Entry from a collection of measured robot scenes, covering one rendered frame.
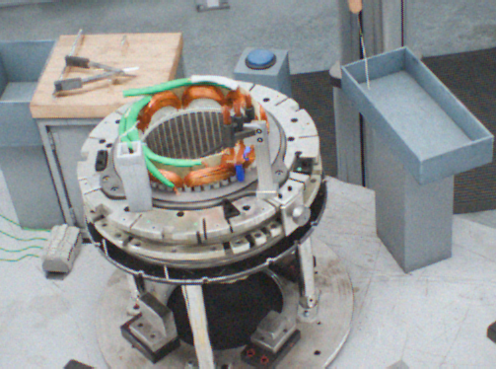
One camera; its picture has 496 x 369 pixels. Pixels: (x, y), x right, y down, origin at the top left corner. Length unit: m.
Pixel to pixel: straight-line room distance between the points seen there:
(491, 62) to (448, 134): 1.94
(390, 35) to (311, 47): 1.83
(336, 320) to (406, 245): 0.16
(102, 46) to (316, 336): 0.56
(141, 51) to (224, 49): 1.94
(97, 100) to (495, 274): 0.65
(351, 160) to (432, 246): 0.34
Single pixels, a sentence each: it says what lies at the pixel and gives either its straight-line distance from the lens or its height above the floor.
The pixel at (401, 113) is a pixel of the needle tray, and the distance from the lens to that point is 1.53.
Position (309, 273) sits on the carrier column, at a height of 0.88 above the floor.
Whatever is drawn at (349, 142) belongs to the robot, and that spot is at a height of 0.78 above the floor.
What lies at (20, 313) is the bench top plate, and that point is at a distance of 1.68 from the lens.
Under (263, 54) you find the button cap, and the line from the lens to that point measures 1.64.
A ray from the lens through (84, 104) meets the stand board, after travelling 1.57.
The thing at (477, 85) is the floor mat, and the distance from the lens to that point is 3.33.
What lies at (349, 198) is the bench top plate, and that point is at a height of 0.78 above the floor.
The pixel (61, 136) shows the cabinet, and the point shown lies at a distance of 1.63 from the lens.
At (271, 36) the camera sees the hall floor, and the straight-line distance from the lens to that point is 3.63.
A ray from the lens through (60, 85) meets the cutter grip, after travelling 1.57.
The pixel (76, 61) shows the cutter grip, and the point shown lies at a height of 1.09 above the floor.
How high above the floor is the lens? 1.95
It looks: 40 degrees down
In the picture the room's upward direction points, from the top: 8 degrees counter-clockwise
